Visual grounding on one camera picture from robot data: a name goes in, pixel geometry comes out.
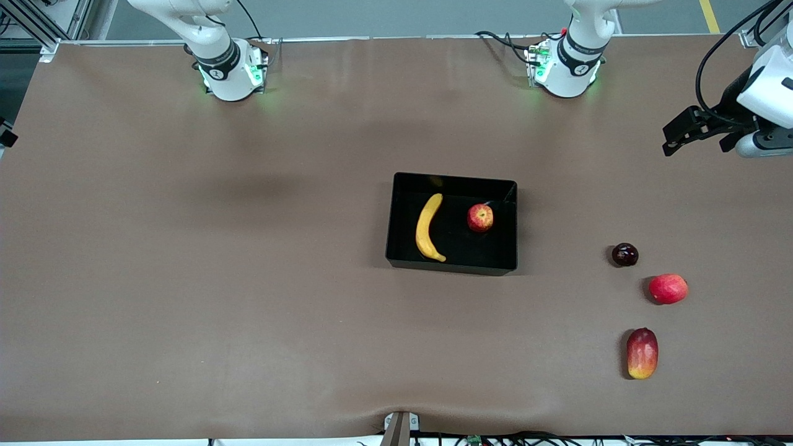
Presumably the small red striped apple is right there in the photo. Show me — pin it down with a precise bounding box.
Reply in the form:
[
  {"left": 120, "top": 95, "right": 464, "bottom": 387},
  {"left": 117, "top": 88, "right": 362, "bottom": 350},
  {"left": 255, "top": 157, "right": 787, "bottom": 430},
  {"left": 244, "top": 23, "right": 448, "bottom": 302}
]
[{"left": 467, "top": 203, "right": 494, "bottom": 233}]

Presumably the brown table mat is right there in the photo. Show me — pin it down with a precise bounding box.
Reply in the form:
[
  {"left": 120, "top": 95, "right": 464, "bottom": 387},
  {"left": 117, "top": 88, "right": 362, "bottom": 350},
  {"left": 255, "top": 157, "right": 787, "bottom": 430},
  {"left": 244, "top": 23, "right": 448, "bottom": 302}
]
[{"left": 0, "top": 34, "right": 793, "bottom": 444}]

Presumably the black rectangular plastic box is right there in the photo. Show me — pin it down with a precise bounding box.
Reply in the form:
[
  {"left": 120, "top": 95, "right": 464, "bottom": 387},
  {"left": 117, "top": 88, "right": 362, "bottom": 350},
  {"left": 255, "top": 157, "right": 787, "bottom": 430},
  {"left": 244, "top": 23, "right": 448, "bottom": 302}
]
[{"left": 385, "top": 172, "right": 518, "bottom": 276}]

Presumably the table edge clamp post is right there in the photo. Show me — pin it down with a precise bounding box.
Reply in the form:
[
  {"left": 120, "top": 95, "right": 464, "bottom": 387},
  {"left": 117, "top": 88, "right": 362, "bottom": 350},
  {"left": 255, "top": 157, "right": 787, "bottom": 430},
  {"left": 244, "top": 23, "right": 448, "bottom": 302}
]
[{"left": 383, "top": 411, "right": 420, "bottom": 446}]

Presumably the red yellow mango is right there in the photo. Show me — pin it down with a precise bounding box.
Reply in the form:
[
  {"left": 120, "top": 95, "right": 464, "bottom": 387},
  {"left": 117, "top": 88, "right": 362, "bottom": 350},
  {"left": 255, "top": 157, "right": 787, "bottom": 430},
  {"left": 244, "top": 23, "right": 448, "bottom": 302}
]
[{"left": 626, "top": 328, "right": 659, "bottom": 380}]

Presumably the aluminium frame profile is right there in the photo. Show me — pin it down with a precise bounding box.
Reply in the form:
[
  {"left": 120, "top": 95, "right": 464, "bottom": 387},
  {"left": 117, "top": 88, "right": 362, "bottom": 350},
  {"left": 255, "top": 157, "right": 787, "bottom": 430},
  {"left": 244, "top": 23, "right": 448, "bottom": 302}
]
[
  {"left": 740, "top": 25, "right": 772, "bottom": 49},
  {"left": 0, "top": 0, "right": 59, "bottom": 56}
]

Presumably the yellow banana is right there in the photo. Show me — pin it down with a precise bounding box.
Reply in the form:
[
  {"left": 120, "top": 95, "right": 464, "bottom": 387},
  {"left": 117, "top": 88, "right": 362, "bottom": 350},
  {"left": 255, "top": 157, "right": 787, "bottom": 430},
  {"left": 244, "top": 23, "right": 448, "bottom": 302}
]
[{"left": 415, "top": 193, "right": 447, "bottom": 263}]

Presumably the black base power cable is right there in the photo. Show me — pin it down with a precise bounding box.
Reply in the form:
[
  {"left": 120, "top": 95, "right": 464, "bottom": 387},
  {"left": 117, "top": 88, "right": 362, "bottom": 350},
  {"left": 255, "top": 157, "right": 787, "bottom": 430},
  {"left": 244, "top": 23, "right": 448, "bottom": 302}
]
[{"left": 476, "top": 30, "right": 546, "bottom": 64}]

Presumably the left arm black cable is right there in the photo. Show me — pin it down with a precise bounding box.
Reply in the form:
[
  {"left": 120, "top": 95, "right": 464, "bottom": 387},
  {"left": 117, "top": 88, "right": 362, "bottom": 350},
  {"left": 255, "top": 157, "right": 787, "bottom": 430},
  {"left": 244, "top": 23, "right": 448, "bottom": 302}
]
[{"left": 695, "top": 0, "right": 793, "bottom": 125}]

